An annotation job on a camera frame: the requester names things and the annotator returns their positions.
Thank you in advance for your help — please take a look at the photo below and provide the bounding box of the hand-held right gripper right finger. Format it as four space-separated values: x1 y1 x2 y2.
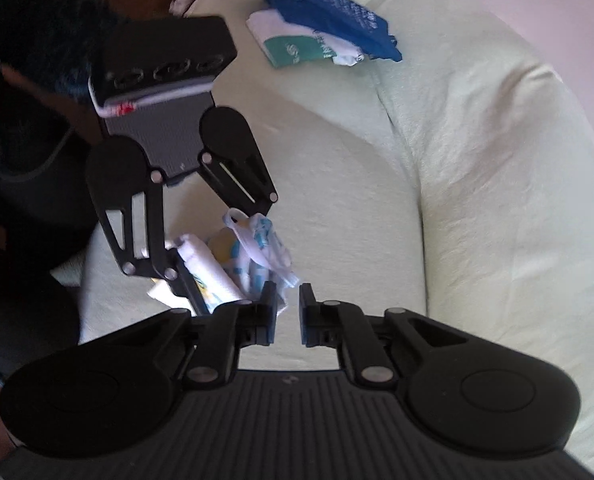
298 282 470 390

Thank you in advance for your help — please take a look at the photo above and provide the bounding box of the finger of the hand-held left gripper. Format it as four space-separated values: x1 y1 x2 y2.
199 150 280 218
97 170 212 317

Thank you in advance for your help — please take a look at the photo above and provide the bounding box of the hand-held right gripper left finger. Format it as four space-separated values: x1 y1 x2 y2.
127 281 278 391

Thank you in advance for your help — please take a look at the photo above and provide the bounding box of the white cartoon print shopping bag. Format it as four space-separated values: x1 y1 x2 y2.
147 207 300 318

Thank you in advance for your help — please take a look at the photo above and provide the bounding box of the white and green shopping bag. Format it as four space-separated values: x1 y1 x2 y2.
246 7 372 68

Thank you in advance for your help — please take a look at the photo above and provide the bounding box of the blue shopping bag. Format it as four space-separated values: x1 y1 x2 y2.
254 0 402 63

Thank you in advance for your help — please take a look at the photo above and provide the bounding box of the person's dark clothing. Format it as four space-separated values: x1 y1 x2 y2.
0 125 100 391

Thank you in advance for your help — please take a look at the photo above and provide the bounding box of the cream sofa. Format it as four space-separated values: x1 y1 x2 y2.
49 0 594 476

